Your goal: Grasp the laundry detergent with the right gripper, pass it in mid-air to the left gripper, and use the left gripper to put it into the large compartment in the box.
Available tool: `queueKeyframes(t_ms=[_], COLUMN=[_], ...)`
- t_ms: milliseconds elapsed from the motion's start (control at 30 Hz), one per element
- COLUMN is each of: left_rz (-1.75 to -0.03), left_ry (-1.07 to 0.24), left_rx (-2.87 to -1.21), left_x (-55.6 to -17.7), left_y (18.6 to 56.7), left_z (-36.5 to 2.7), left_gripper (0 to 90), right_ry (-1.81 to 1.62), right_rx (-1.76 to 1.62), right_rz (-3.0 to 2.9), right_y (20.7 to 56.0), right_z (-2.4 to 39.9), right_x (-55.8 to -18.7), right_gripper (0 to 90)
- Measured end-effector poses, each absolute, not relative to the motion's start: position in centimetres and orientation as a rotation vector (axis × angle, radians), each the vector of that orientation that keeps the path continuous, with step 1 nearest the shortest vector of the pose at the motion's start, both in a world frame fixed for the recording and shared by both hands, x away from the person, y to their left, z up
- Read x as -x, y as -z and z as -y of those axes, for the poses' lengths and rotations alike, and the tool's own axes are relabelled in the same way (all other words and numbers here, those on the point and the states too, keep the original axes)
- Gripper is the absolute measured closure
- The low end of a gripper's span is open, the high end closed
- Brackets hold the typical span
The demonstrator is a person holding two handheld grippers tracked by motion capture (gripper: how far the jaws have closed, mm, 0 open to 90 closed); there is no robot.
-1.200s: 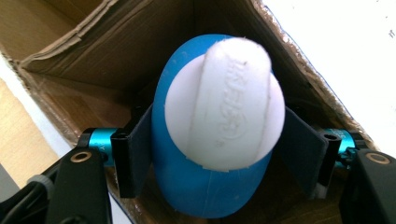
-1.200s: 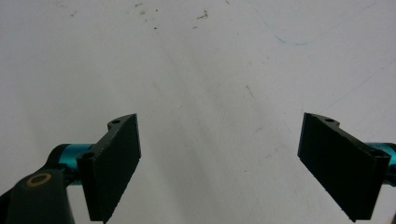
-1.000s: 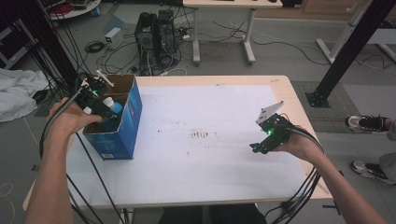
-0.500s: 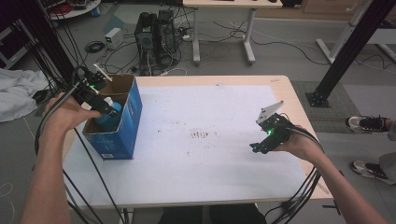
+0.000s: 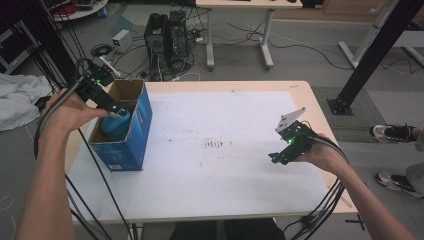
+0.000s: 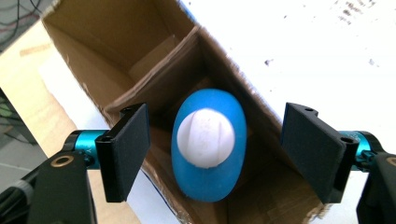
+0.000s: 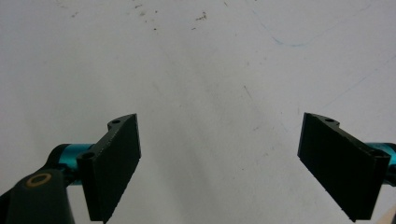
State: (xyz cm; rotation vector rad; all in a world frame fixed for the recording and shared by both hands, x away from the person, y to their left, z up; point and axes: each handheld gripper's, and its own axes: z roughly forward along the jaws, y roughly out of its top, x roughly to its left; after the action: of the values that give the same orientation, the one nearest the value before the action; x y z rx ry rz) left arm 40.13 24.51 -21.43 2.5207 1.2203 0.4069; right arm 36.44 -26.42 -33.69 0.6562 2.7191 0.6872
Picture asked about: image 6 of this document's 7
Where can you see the blue cardboard box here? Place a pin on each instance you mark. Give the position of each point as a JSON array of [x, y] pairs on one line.
[[106, 40]]

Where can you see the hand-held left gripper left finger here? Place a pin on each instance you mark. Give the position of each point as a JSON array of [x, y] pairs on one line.
[[124, 155]]

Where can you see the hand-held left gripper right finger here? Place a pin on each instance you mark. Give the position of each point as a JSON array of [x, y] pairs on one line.
[[317, 152]]

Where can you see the blue bottle with white cap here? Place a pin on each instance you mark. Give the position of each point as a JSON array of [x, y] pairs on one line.
[[211, 177]]

